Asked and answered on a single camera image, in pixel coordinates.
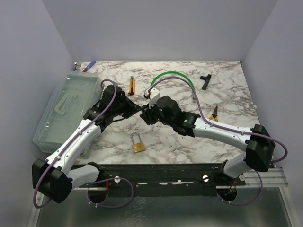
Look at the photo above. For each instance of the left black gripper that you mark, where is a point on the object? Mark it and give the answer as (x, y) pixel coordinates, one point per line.
(133, 109)

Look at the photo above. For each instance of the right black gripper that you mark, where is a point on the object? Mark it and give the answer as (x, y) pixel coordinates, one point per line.
(147, 115)

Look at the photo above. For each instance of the green cable lock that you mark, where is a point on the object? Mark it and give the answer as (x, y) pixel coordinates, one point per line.
(173, 74)

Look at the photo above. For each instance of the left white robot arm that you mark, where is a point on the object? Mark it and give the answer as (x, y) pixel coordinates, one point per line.
(54, 176)

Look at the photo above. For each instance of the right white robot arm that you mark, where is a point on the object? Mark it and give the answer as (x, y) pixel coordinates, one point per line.
(255, 143)

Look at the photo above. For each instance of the yellow utility knife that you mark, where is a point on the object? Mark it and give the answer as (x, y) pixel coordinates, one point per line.
(132, 86)

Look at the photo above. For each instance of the brass padlock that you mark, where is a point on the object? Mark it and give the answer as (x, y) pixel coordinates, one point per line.
(137, 147)

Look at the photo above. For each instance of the clear plastic storage box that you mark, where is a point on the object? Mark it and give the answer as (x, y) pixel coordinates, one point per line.
(72, 97)

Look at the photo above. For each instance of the black T-shaped tool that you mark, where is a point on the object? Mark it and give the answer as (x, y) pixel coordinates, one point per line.
(207, 80)

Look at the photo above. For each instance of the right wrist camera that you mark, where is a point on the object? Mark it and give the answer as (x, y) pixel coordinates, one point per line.
(153, 95)

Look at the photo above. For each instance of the yellow handled pliers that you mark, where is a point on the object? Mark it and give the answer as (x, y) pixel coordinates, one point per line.
(214, 115)

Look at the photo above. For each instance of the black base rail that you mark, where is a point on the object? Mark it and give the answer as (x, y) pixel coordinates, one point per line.
(153, 180)

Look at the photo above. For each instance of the aluminium extrusion rail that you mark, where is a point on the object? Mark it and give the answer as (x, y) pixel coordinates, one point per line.
(274, 178)

